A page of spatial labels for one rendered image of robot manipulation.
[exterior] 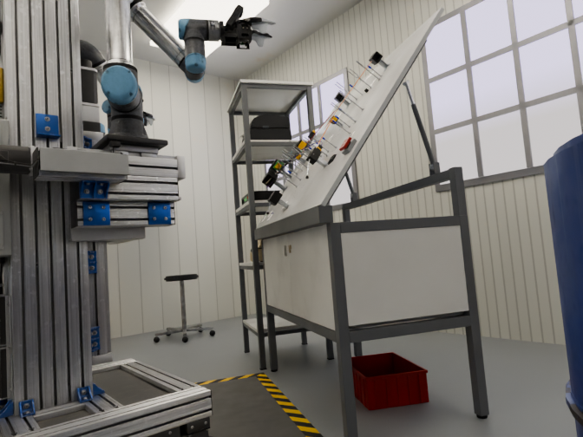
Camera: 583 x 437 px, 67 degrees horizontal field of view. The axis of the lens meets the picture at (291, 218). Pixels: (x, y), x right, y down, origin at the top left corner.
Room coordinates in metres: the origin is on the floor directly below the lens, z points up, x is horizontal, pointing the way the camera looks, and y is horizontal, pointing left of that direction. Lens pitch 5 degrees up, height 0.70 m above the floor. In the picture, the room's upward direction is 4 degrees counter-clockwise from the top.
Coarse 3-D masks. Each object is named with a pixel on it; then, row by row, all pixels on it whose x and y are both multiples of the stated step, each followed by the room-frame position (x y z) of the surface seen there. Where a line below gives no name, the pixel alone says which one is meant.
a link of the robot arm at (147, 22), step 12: (132, 12) 1.62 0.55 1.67; (144, 12) 1.62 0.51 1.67; (144, 24) 1.63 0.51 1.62; (156, 24) 1.63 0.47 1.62; (156, 36) 1.64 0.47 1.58; (168, 36) 1.64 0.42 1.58; (168, 48) 1.65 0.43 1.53; (180, 48) 1.65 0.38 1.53; (180, 60) 1.66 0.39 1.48; (204, 72) 1.72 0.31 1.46
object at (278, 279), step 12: (264, 240) 2.66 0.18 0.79; (276, 240) 2.38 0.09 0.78; (264, 252) 2.68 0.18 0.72; (276, 252) 2.39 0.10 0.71; (276, 264) 2.41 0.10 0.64; (288, 264) 2.18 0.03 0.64; (276, 276) 2.43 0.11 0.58; (288, 276) 2.19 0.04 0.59; (276, 288) 2.45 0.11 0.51; (288, 288) 2.21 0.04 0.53; (276, 300) 2.47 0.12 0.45; (288, 300) 2.23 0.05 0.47; (288, 312) 2.24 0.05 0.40
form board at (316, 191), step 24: (432, 24) 1.75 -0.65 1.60; (408, 48) 1.87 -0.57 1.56; (384, 72) 2.02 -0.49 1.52; (360, 96) 2.22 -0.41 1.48; (384, 96) 1.71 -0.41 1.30; (360, 120) 1.86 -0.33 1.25; (336, 144) 2.02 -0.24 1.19; (360, 144) 1.64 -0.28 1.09; (312, 168) 2.19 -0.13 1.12; (336, 168) 1.72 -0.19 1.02; (288, 192) 2.42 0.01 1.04; (312, 192) 1.84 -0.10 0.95; (264, 216) 2.72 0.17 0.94; (288, 216) 2.01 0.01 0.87
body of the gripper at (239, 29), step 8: (240, 24) 1.58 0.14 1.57; (248, 24) 1.59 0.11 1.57; (224, 32) 1.59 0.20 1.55; (232, 32) 1.59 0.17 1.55; (240, 32) 1.58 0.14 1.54; (248, 32) 1.59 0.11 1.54; (224, 40) 1.58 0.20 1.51; (232, 40) 1.60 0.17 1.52; (240, 40) 1.59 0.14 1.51; (248, 40) 1.60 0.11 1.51; (240, 48) 1.64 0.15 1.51; (248, 48) 1.65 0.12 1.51
